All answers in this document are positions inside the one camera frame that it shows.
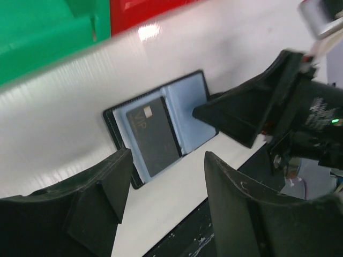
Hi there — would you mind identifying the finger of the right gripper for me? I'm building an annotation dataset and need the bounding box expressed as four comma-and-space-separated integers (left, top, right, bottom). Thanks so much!
192, 50, 304, 148

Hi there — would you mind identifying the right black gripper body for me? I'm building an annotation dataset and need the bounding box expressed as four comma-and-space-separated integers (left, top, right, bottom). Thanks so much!
264, 64, 342, 171

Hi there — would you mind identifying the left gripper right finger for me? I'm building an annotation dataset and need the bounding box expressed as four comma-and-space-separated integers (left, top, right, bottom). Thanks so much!
204, 152, 342, 256

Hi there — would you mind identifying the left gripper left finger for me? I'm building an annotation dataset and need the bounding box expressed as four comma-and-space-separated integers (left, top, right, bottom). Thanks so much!
1, 149, 133, 256

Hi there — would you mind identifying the black VIP credit card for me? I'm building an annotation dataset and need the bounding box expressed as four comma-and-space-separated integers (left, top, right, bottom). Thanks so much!
126, 97, 182, 178

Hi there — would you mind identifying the middle red plastic bin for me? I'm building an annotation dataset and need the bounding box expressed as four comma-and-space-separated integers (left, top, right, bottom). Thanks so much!
109, 0, 195, 36

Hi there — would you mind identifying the green plastic bin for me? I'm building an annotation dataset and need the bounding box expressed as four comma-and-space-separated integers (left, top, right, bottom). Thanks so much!
1, 1, 111, 84

